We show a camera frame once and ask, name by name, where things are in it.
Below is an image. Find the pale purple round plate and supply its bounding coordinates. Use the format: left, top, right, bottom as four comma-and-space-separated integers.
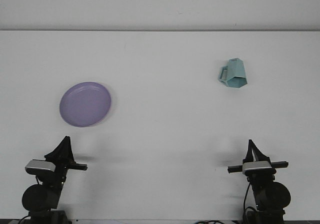
59, 81, 112, 128

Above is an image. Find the pale blue faceted cup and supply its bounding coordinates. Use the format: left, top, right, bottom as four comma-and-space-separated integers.
216, 57, 249, 89

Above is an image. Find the thin dark floor cable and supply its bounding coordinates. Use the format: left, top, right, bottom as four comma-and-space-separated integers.
192, 219, 238, 224

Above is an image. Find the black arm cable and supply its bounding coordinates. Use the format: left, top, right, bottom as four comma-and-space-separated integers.
17, 214, 33, 224
243, 182, 252, 224

